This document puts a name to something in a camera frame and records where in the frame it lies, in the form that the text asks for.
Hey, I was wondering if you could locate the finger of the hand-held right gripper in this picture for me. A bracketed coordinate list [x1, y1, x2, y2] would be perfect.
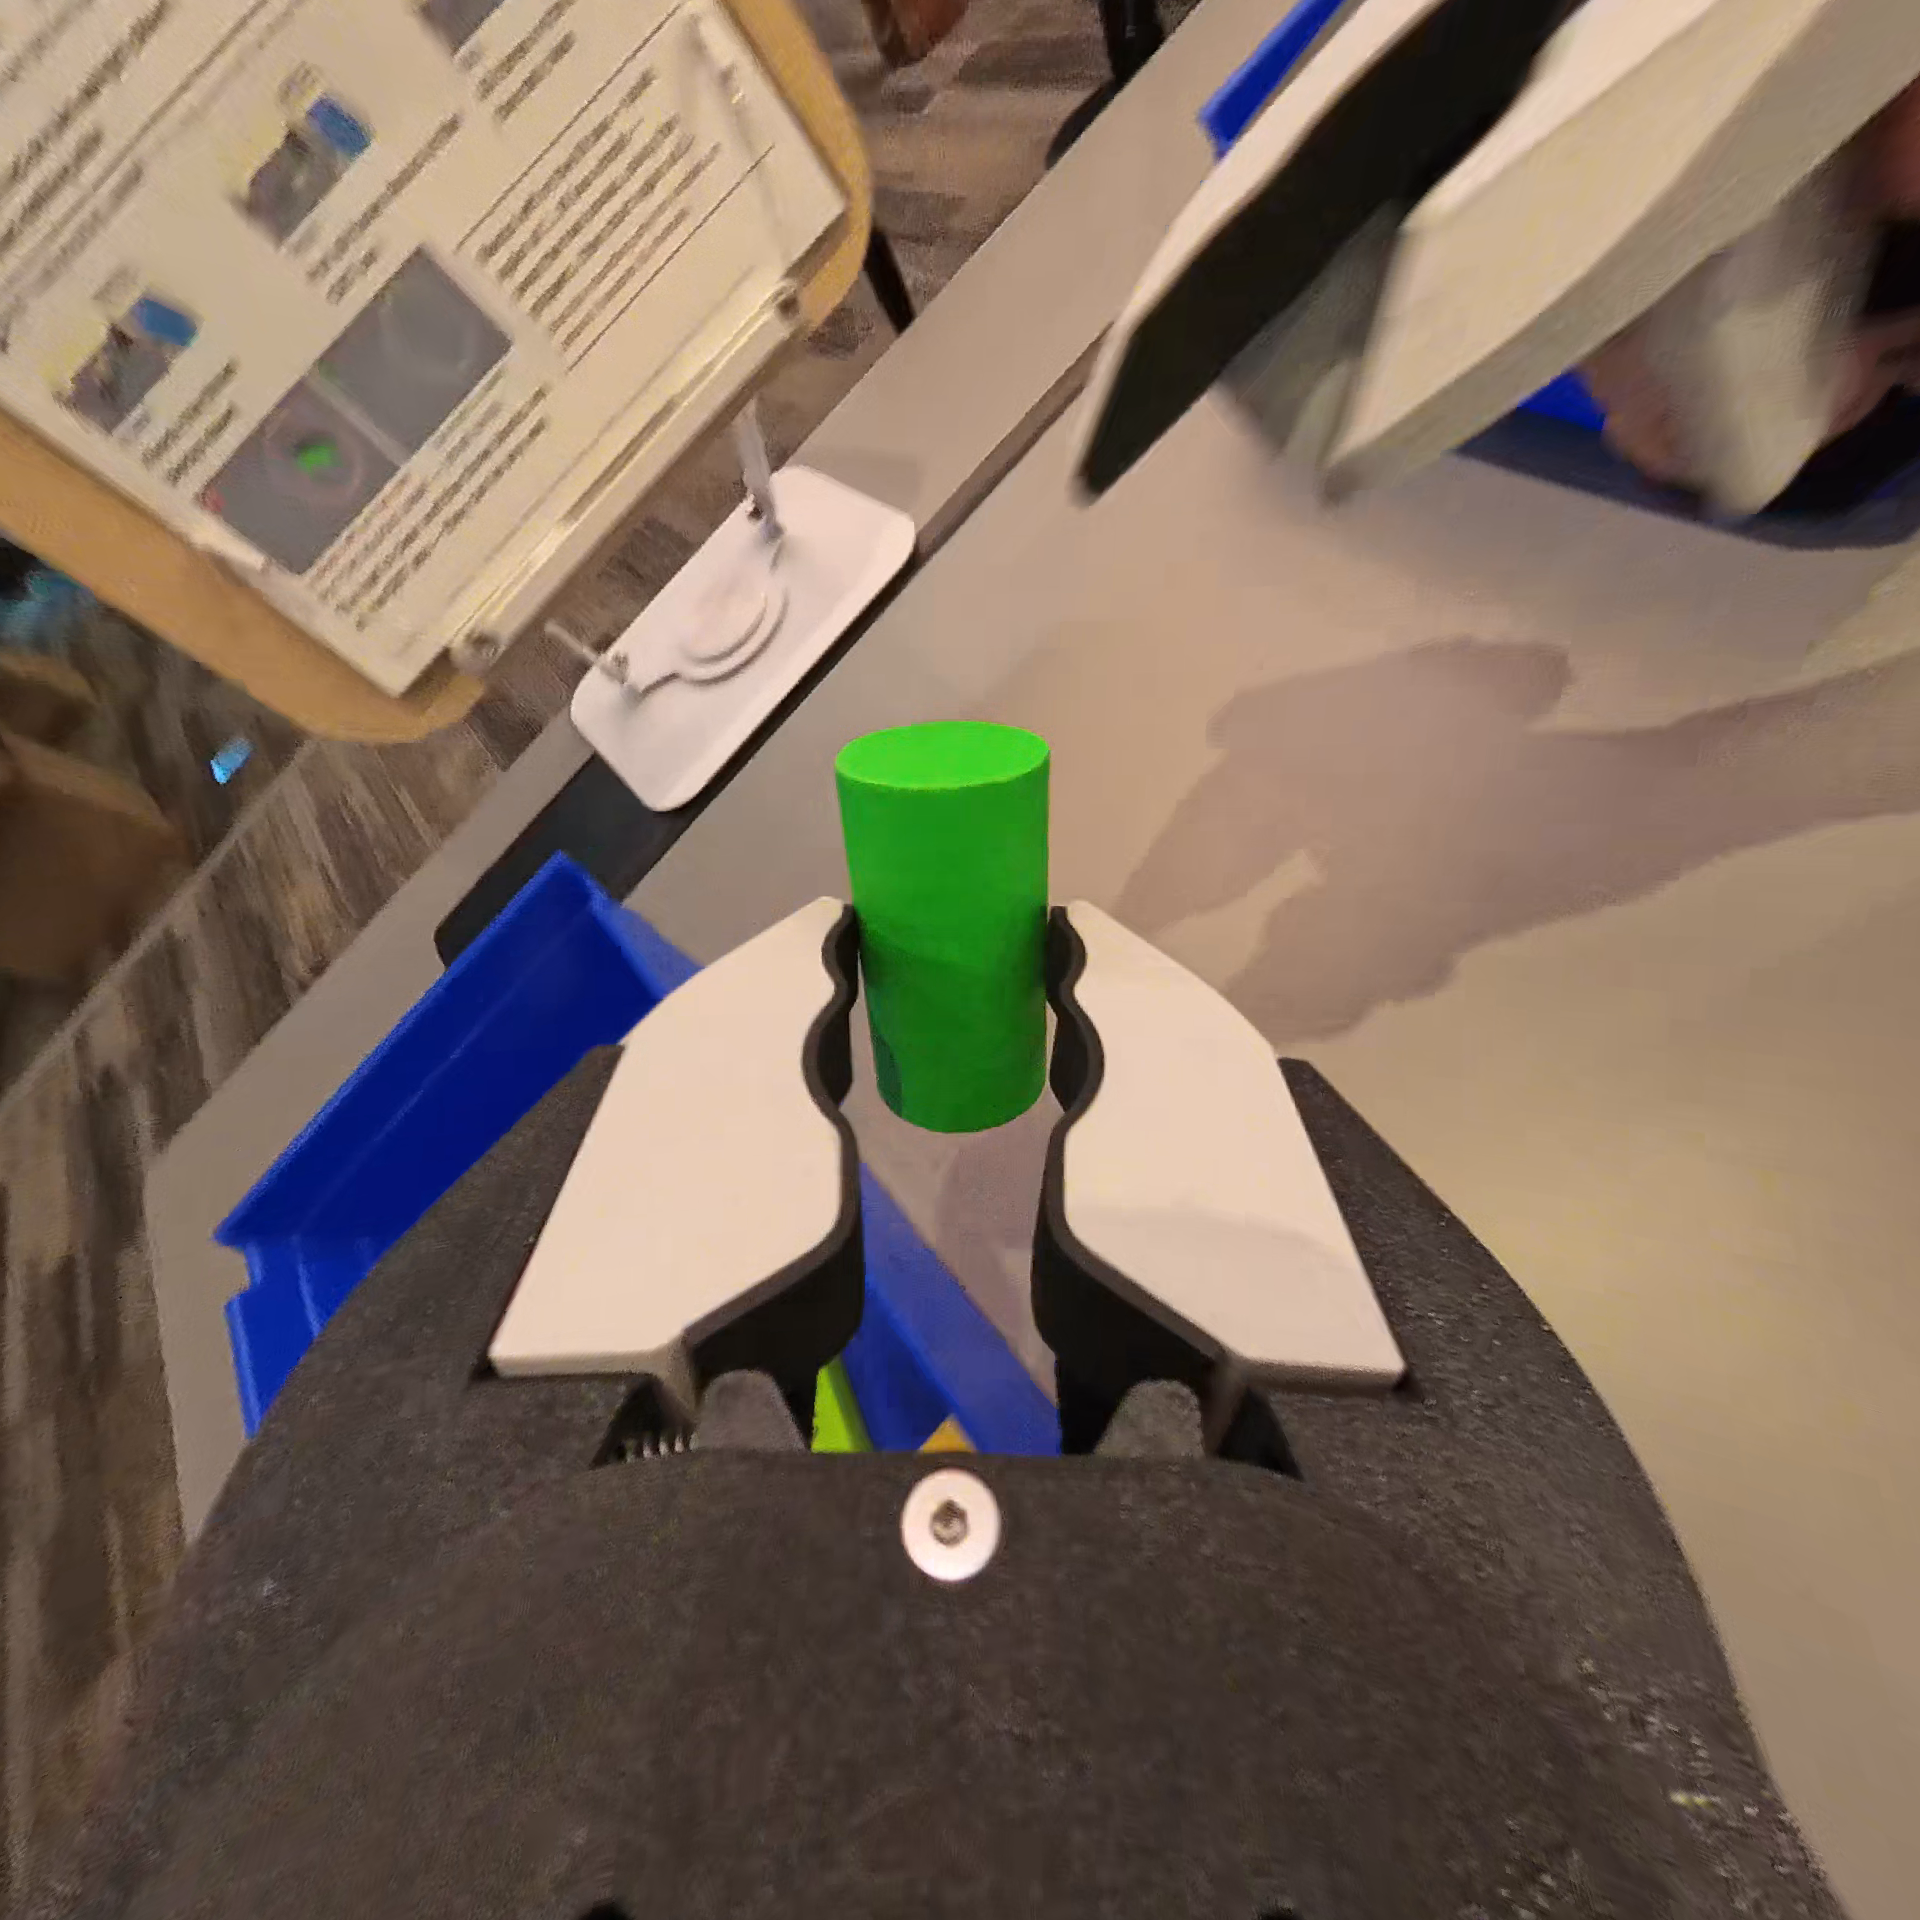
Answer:
[1070, 0, 1594, 503]
[1230, 0, 1920, 486]

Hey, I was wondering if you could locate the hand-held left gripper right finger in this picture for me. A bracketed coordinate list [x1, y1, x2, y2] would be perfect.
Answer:
[1035, 897, 1410, 1394]

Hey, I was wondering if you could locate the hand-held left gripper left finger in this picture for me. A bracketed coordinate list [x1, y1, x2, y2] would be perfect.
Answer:
[488, 897, 871, 1388]

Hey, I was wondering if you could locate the blue plastic bin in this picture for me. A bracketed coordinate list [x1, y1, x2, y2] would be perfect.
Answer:
[1195, 0, 1920, 556]
[213, 853, 1068, 1460]

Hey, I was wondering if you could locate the green cylinder block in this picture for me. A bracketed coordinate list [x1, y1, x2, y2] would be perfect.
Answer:
[833, 724, 1055, 1138]

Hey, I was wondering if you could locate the person's right hand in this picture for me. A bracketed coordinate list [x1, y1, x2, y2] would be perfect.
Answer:
[1594, 151, 1920, 524]

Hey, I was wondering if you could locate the wooden document stand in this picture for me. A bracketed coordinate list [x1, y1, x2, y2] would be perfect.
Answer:
[0, 0, 919, 812]

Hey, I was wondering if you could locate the printed instruction sheet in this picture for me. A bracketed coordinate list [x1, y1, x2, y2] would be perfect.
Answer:
[0, 0, 852, 702]

